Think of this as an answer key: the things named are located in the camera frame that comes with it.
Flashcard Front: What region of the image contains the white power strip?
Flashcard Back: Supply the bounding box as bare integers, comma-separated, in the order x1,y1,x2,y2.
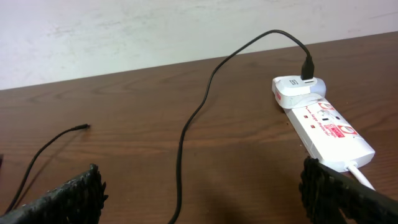
284,99,375,172

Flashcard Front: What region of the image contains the white charger plug adapter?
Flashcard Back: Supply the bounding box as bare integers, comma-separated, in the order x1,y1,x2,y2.
272,75,326,110

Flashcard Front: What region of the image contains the black USB charging cable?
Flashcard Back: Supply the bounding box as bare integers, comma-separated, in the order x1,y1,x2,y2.
3,29,315,224

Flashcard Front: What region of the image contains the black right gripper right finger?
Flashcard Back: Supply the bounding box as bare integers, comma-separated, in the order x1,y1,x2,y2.
299,157,397,224

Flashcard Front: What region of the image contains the white power strip cord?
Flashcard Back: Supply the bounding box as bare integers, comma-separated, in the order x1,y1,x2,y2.
346,161,376,191

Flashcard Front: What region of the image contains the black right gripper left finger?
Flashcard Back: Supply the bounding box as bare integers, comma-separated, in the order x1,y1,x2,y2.
1,164,108,224

